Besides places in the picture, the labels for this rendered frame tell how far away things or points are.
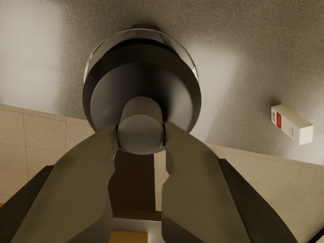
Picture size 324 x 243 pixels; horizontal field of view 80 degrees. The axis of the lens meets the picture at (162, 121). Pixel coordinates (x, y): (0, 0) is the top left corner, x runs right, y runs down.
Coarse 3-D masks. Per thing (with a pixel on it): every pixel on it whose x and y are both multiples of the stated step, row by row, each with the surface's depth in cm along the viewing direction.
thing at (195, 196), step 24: (168, 144) 10; (192, 144) 10; (168, 168) 10; (192, 168) 8; (216, 168) 8; (168, 192) 7; (192, 192) 7; (216, 192) 7; (168, 216) 6; (192, 216) 6; (216, 216) 6; (240, 216) 6; (168, 240) 7; (192, 240) 6; (216, 240) 6; (240, 240) 6
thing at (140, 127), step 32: (96, 64) 13; (128, 64) 12; (160, 64) 13; (96, 96) 13; (128, 96) 13; (160, 96) 14; (192, 96) 14; (96, 128) 14; (128, 128) 11; (160, 128) 11; (192, 128) 16
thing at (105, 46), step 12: (120, 36) 16; (132, 36) 16; (144, 36) 16; (156, 36) 16; (168, 36) 16; (96, 48) 16; (108, 48) 16; (168, 48) 17; (180, 48) 17; (96, 60) 17; (192, 60) 17; (84, 72) 17
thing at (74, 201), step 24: (96, 144) 10; (120, 144) 12; (72, 168) 8; (96, 168) 8; (48, 192) 7; (72, 192) 7; (96, 192) 7; (48, 216) 6; (72, 216) 6; (96, 216) 6; (24, 240) 6; (48, 240) 6; (72, 240) 6; (96, 240) 7
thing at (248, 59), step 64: (0, 0) 33; (64, 0) 33; (128, 0) 34; (192, 0) 34; (256, 0) 35; (320, 0) 36; (0, 64) 38; (64, 64) 38; (256, 64) 40; (320, 64) 41; (256, 128) 48; (320, 128) 49
